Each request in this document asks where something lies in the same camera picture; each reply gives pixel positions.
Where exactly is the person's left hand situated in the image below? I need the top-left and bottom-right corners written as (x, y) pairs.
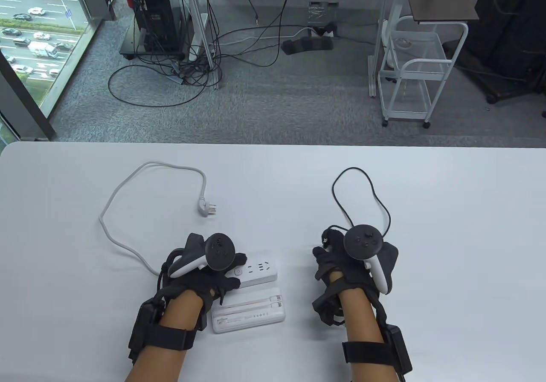
top-left (161, 233), bottom-right (248, 319)

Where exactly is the tangle of black cables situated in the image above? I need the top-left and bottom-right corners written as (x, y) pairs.
top-left (139, 0), bottom-right (301, 89)

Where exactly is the black tower stand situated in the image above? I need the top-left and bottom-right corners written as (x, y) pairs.
top-left (119, 27), bottom-right (189, 61)

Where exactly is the grey floor socket box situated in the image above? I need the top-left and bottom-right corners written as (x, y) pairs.
top-left (308, 1), bottom-right (340, 29)

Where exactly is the black and white controller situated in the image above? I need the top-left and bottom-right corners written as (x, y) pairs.
top-left (343, 225), bottom-right (391, 295)
top-left (167, 232), bottom-right (236, 278)

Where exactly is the white wire rolling cart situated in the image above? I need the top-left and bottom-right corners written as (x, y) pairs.
top-left (377, 17), bottom-right (469, 129)

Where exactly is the black glove cable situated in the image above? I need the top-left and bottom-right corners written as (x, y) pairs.
top-left (158, 249), bottom-right (189, 299)

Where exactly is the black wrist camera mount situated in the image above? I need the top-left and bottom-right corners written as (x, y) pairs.
top-left (312, 289), bottom-right (347, 328)

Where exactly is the black computer tower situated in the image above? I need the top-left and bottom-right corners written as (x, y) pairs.
top-left (123, 0), bottom-right (185, 54)

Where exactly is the black forearm band with box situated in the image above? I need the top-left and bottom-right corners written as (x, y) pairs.
top-left (128, 300), bottom-right (197, 365)
top-left (342, 324), bottom-right (414, 375)

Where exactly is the white power cord with plug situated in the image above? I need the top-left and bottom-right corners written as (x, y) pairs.
top-left (99, 161), bottom-right (217, 278)

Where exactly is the person's left forearm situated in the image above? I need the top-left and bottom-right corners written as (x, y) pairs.
top-left (124, 290), bottom-right (204, 382)

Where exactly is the black floor cable loop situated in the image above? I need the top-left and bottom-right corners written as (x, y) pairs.
top-left (107, 64), bottom-right (206, 108)

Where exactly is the white floor cable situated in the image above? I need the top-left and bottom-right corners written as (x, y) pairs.
top-left (217, 26), bottom-right (317, 46)

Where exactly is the white battery pack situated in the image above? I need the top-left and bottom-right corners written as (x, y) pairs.
top-left (212, 287), bottom-right (288, 335)

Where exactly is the thin black charging cable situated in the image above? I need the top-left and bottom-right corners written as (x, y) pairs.
top-left (331, 167), bottom-right (392, 238)

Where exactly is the black equipment rack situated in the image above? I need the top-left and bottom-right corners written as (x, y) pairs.
top-left (443, 0), bottom-right (546, 105)

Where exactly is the person's right forearm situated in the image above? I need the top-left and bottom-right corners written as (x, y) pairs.
top-left (339, 289), bottom-right (398, 382)

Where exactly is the aluminium frame post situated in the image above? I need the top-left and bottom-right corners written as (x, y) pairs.
top-left (183, 0), bottom-right (223, 91)

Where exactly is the dark window frame pillar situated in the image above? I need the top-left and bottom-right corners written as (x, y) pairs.
top-left (0, 49), bottom-right (57, 142)

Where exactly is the person's right hand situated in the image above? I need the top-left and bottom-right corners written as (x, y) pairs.
top-left (312, 226), bottom-right (400, 295)

